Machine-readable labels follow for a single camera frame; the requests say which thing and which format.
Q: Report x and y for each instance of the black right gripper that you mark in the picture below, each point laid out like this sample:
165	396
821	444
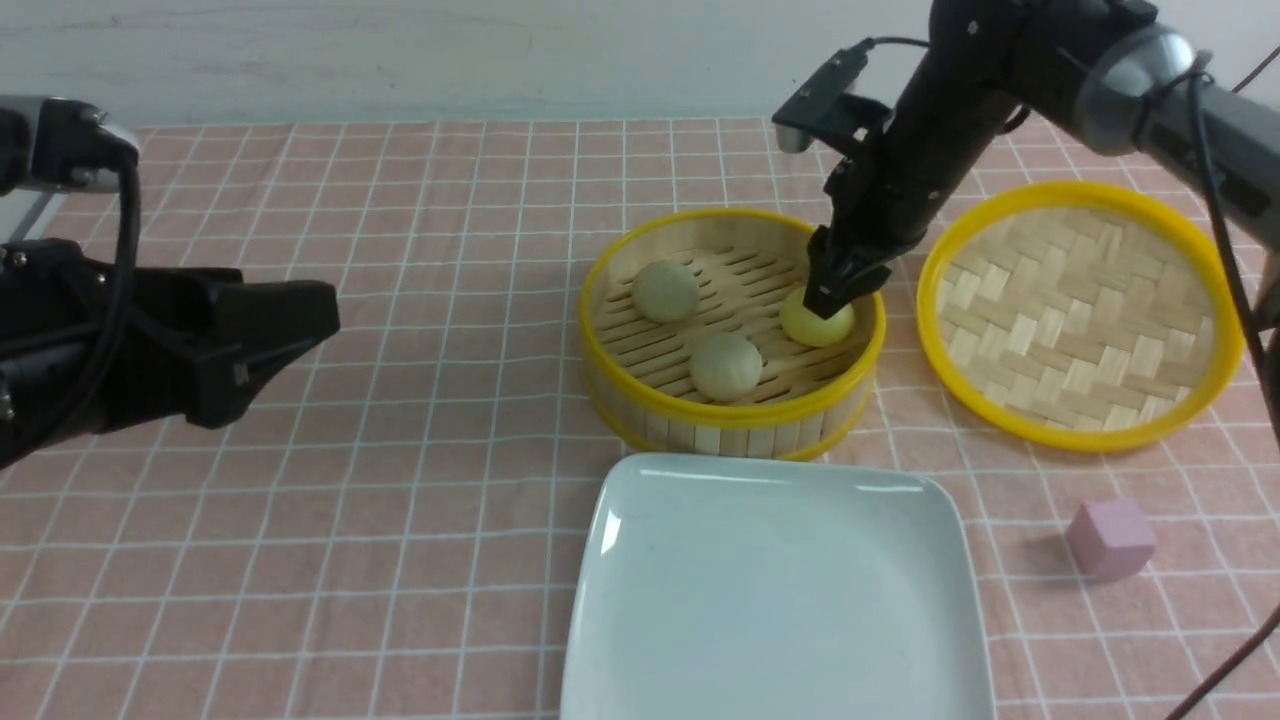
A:
941	124

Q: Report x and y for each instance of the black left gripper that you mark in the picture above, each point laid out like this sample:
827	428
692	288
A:
54	303

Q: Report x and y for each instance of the yellow steamed bun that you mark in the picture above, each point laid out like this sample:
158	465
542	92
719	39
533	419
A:
804	327

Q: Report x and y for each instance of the beige steamed bun front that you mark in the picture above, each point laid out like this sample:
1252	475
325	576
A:
725	367

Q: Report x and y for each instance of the beige steamed bun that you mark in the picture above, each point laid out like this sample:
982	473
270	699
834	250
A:
665	292
725	367

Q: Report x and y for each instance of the beige steamed bun back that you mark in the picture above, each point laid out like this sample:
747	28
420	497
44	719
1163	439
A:
665	292

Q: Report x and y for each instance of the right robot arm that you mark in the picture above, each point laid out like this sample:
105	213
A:
1105	72

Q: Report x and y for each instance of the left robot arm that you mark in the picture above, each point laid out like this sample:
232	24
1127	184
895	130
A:
68	146

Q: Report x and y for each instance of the white square ceramic plate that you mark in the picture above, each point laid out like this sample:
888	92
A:
729	588

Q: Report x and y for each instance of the yellow-rimmed bamboo steamer basket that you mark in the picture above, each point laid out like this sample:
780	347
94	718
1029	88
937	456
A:
747	262

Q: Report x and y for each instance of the pink checkered tablecloth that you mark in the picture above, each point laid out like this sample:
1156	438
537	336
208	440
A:
395	528

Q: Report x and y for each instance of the yellow-rimmed woven steamer lid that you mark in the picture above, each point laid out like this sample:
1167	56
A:
1079	316

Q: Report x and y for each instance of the small pink cube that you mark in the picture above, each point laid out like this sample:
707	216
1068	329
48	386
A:
1111	540

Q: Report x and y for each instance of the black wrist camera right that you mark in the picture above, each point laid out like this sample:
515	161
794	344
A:
825	108

